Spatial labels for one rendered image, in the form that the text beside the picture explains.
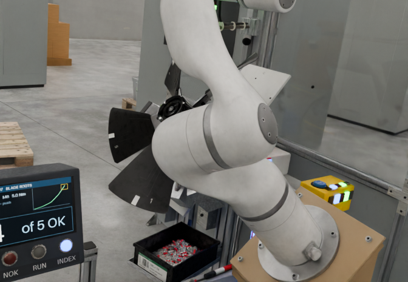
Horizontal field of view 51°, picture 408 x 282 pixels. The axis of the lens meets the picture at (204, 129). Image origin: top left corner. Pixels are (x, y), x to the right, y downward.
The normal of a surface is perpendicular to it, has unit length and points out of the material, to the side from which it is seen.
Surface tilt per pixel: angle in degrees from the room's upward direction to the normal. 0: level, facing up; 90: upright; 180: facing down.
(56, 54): 90
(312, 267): 45
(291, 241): 100
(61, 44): 90
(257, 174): 40
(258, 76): 50
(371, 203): 90
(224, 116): 75
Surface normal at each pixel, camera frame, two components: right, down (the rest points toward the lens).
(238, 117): -0.16, -0.13
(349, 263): -0.52, -0.66
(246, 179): -0.21, -0.52
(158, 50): -0.69, 0.11
